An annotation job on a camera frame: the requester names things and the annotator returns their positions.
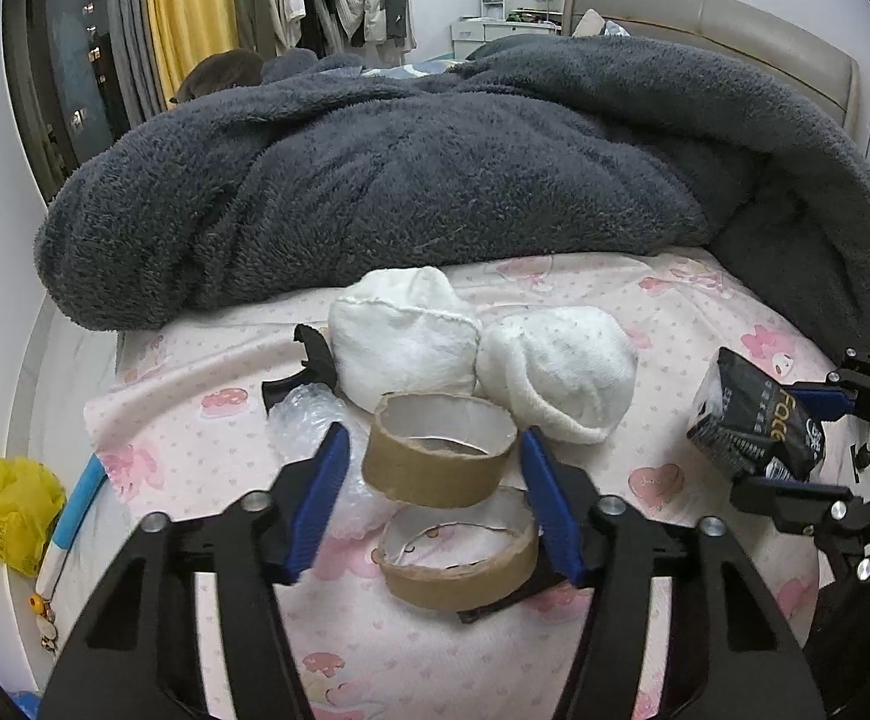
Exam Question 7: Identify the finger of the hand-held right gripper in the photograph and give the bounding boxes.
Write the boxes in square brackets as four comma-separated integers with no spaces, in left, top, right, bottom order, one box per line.
[789,347,870,440]
[730,465,870,580]

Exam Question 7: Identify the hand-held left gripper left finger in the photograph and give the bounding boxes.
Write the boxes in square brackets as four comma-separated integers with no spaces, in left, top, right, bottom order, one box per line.
[41,421,351,720]

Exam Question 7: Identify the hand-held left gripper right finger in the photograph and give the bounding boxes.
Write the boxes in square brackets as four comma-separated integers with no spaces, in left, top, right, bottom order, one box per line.
[519,426,830,720]

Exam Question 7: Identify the black tissue packet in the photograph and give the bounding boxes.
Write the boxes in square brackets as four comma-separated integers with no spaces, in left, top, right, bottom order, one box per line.
[686,347,830,482]

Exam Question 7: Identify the wide cardboard tape roll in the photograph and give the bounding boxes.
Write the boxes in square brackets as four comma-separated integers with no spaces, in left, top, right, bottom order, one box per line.
[361,392,518,507]

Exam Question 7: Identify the round white sock ball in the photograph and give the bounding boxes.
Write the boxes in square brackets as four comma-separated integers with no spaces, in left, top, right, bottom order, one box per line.
[476,305,637,445]

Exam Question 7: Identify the yellow plastic bag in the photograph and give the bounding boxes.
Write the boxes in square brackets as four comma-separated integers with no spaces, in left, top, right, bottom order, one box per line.
[0,456,67,578]

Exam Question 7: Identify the clear bubble wrap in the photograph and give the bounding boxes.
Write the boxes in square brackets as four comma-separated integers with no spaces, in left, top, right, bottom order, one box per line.
[266,382,377,541]

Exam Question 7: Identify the narrow cardboard tape roll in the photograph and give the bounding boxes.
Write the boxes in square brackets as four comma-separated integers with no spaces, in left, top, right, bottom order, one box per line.
[376,487,539,612]

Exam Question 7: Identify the curved black plastic piece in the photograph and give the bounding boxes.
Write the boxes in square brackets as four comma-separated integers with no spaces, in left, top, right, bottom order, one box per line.
[261,324,340,415]

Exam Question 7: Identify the white sock ball with seam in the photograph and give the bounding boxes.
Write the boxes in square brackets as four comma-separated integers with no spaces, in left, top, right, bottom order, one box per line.
[328,266,483,413]

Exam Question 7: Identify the pink printed bed sheet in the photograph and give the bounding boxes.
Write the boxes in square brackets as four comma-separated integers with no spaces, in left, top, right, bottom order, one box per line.
[82,251,867,720]

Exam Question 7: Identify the blue and white stick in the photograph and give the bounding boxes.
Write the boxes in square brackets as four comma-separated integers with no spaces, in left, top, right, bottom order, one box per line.
[34,456,110,602]

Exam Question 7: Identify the dark grey fleece blanket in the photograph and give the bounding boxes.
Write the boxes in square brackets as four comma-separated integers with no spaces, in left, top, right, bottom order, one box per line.
[36,34,870,362]

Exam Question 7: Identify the beige padded headboard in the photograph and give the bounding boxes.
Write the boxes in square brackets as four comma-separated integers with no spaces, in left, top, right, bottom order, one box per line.
[561,0,860,134]

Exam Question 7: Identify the patterned pillow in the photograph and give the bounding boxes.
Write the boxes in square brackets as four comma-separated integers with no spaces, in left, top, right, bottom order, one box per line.
[570,9,632,38]

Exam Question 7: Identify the light blue printed duvet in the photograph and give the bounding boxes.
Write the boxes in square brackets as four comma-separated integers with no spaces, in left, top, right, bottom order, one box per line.
[364,56,475,80]

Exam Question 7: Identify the white vanity table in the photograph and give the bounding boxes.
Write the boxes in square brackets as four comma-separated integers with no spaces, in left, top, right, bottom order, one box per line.
[450,11,565,59]

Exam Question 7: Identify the dark glass door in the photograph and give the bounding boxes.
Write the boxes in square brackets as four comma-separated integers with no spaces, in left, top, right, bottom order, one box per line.
[26,0,132,203]

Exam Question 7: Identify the yellow curtain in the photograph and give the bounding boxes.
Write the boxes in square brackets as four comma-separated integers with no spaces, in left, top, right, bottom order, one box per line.
[139,0,241,91]

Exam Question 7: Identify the grey curtain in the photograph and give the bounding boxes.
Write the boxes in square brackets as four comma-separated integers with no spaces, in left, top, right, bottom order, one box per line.
[105,0,167,117]

